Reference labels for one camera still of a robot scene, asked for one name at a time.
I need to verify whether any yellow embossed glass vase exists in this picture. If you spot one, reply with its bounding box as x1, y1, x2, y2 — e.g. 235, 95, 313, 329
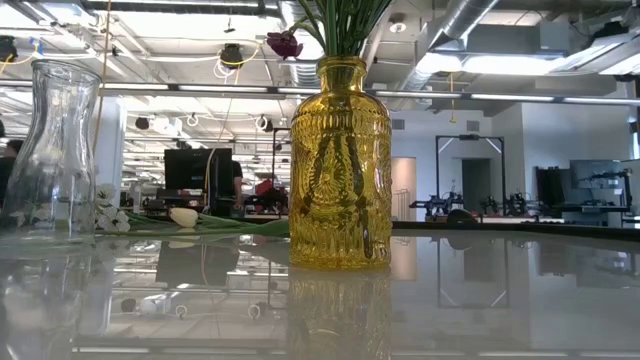
288, 55, 394, 272

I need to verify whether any large purple flower spray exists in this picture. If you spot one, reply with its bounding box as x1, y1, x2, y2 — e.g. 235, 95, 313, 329
266, 0, 351, 60

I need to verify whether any white tulip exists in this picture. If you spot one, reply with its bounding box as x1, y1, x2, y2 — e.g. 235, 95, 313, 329
134, 206, 291, 240

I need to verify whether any white small-blossom flower spray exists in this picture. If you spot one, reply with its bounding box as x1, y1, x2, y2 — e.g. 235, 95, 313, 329
7, 182, 151, 236

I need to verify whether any clear glass vase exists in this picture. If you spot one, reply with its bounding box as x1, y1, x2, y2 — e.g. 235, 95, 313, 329
0, 59, 104, 242

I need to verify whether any black metal stand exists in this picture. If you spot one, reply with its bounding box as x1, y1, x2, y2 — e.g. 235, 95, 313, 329
271, 127, 292, 221

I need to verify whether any person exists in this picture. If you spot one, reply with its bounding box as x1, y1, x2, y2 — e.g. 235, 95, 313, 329
0, 138, 25, 201
231, 160, 245, 211

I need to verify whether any black monitor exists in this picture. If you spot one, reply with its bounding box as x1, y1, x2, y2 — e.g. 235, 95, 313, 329
163, 147, 234, 217

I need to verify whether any overhead light bar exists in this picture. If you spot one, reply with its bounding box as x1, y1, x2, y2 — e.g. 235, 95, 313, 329
0, 79, 640, 107

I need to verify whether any grey background monitor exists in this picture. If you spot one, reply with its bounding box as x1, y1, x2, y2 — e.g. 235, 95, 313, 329
569, 159, 626, 191

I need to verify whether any black ceiling device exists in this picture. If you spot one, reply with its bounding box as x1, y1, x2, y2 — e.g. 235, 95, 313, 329
0, 35, 19, 64

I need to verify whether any ribbed silver air duct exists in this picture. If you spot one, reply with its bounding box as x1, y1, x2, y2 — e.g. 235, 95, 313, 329
277, 0, 331, 91

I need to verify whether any black ceiling camera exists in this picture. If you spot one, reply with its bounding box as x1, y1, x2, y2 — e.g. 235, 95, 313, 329
219, 43, 245, 69

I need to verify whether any black metal frame rig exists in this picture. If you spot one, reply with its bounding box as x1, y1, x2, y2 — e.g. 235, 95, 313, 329
435, 134, 506, 221

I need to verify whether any yellow cable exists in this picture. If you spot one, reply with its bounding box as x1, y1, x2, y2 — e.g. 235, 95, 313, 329
92, 0, 112, 154

